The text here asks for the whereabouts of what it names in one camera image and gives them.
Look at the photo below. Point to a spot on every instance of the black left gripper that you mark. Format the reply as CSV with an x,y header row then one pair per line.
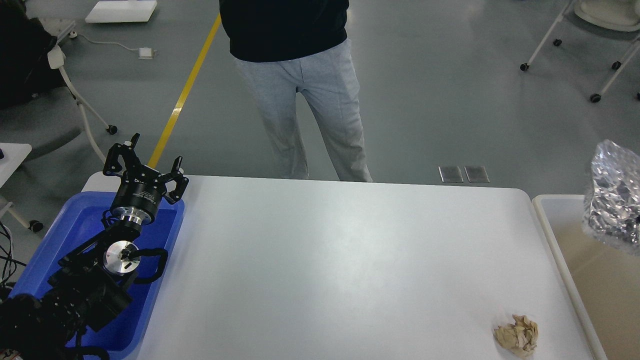
x,y
138,193

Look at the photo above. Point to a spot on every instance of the aluminium foil tray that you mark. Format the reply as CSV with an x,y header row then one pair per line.
x,y
611,205

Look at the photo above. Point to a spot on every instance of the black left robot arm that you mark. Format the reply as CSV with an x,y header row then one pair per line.
x,y
90,287

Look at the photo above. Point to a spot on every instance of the blue plastic bin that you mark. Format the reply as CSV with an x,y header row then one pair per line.
x,y
81,219

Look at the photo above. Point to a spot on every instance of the grey office chair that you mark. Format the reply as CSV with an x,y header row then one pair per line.
x,y
39,105

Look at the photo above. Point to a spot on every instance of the white side table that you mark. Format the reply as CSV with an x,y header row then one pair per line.
x,y
13,155

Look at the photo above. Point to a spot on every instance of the white flat board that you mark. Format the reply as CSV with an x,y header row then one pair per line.
x,y
121,11

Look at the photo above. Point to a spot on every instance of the person in grey sweatpants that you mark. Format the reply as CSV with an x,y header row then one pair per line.
x,y
283,48

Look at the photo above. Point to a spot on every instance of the right metal floor plate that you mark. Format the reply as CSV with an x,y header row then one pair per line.
x,y
476,174

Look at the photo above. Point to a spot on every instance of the crumpled brown paper ball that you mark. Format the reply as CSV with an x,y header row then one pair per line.
x,y
519,337

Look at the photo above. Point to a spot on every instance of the beige plastic bin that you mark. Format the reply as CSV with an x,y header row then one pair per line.
x,y
602,282

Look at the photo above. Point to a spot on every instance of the white rolling chair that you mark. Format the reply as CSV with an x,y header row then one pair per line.
x,y
616,20

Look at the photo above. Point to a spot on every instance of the white power adapter with cable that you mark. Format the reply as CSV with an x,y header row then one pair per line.
x,y
143,53

